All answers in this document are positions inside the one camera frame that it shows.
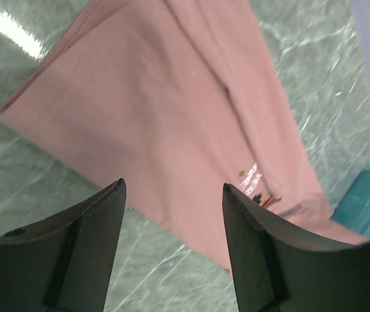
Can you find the pink t shirt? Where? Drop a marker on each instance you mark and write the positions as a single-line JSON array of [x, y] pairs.
[[177, 98]]

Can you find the teal transparent plastic bin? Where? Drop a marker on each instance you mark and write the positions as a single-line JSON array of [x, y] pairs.
[[353, 210]]

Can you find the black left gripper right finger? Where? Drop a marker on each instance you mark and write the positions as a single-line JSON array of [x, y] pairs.
[[278, 266]]

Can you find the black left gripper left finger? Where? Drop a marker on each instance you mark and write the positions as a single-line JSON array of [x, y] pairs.
[[63, 262]]

